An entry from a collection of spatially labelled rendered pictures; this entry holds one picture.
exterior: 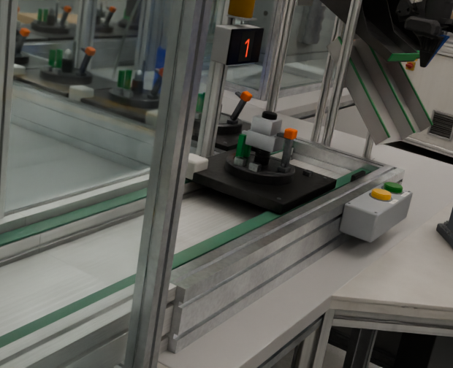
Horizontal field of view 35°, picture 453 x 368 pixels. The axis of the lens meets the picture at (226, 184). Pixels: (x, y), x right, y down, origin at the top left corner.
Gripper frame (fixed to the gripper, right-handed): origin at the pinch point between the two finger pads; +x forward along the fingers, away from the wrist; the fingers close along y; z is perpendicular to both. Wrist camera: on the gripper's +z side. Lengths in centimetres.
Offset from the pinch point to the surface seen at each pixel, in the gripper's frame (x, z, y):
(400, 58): 5.2, 11.6, -20.0
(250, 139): 21.5, 21.2, 28.5
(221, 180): 28, 21, 37
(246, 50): 5.5, 28.6, 23.7
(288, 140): 19.7, 13.9, 26.8
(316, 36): 16, 77, -111
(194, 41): -5, -2, 88
